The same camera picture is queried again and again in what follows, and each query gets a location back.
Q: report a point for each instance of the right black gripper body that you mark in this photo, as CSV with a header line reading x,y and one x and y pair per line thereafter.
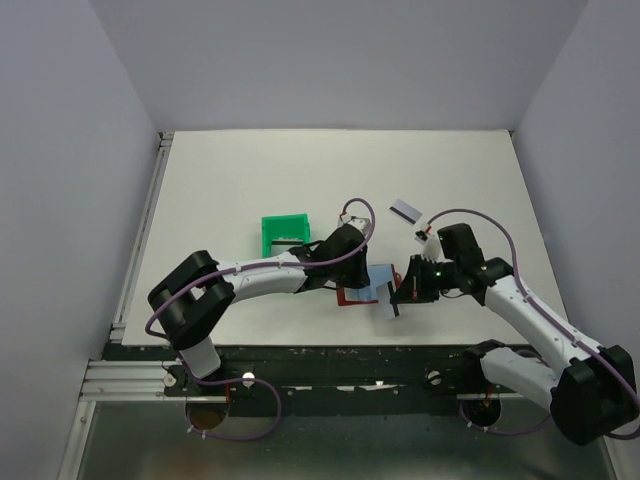
x,y
429,277

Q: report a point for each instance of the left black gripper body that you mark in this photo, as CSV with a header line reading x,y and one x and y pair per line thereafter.
x,y
351,275

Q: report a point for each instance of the red card holder wallet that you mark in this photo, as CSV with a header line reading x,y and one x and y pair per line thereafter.
x,y
379,275

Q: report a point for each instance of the green plastic card tray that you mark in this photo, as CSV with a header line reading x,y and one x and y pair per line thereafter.
x,y
294,226

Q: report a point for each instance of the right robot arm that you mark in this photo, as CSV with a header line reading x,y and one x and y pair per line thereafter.
x,y
589,390

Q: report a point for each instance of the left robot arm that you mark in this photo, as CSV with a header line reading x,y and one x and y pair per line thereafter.
x,y
191,300

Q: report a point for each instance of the white magnetic stripe card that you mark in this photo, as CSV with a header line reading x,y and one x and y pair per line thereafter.
x,y
405,212

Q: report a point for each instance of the silver card in tray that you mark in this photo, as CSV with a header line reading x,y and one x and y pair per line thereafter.
x,y
279,246

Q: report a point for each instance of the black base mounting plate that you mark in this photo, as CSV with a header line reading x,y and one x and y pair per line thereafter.
x,y
409,402

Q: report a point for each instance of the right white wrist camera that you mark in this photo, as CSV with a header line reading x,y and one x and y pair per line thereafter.
x,y
429,245

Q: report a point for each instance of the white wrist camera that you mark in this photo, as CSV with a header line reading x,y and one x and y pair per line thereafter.
x,y
363,225
429,245

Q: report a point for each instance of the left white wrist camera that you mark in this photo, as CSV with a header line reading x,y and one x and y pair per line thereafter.
x,y
363,225

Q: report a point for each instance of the left aluminium rail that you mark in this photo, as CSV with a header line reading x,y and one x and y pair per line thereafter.
x,y
118,323

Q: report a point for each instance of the aluminium rail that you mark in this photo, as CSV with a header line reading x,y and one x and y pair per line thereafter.
x,y
121,381
118,323

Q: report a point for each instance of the front aluminium rail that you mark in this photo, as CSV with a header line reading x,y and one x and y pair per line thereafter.
x,y
121,381

